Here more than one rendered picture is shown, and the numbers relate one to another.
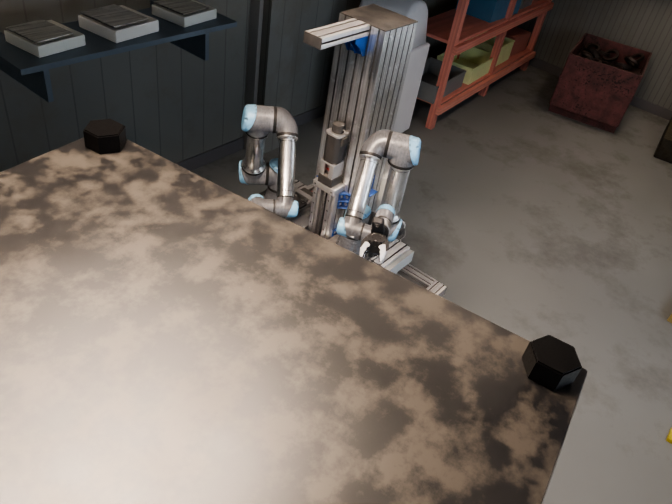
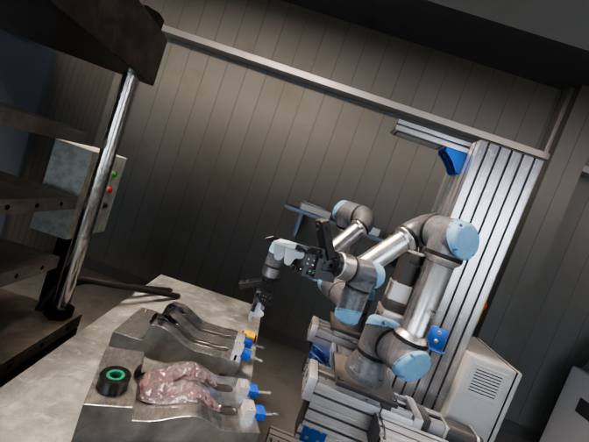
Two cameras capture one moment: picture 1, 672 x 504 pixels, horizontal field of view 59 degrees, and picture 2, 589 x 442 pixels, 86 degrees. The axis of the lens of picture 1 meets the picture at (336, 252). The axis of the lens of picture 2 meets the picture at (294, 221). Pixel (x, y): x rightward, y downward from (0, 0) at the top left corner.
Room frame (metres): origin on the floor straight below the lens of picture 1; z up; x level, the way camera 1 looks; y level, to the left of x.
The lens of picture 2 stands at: (1.35, -0.86, 1.58)
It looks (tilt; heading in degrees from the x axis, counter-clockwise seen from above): 4 degrees down; 61
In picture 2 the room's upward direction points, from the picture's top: 20 degrees clockwise
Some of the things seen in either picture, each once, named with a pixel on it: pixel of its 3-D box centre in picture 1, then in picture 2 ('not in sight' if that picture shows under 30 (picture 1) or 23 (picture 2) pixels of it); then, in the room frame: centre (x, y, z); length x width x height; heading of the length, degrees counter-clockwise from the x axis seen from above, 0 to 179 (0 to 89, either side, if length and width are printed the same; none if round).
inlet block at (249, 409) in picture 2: not in sight; (260, 413); (1.94, -0.02, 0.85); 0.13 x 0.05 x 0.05; 173
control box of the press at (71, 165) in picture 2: not in sight; (50, 295); (1.20, 0.91, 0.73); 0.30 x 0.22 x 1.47; 65
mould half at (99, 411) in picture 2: not in sight; (178, 395); (1.67, 0.06, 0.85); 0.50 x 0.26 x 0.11; 173
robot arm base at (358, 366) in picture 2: (352, 238); (368, 362); (2.29, -0.07, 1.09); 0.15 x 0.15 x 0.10
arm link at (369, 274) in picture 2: (384, 218); (363, 273); (2.01, -0.17, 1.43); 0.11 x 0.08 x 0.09; 173
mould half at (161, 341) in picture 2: not in sight; (187, 334); (1.75, 0.42, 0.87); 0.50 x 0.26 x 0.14; 155
